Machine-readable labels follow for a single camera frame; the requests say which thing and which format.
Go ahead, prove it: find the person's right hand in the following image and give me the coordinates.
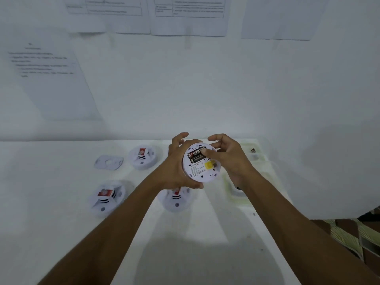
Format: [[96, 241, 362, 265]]
[[200, 133, 259, 191]]

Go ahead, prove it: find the person's left hand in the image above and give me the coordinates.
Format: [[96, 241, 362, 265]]
[[150, 132, 205, 192]]

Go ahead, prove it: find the white smoke detector red label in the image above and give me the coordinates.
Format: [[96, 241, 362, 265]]
[[89, 181, 127, 219], [181, 142, 222, 183], [128, 145, 158, 170], [157, 186, 192, 213]]

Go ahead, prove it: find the white detector mounting plate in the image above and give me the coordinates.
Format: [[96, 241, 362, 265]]
[[94, 155, 124, 170]]

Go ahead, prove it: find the person's right forearm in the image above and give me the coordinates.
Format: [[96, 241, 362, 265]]
[[239, 171, 380, 285]]

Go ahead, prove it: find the person's left forearm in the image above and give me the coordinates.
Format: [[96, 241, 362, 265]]
[[37, 176, 167, 285]]

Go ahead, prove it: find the green brown patterned floor mat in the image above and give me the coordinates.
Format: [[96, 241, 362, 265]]
[[310, 206, 380, 264]]

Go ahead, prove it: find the black bar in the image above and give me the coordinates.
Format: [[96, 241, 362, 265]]
[[357, 210, 380, 222]]

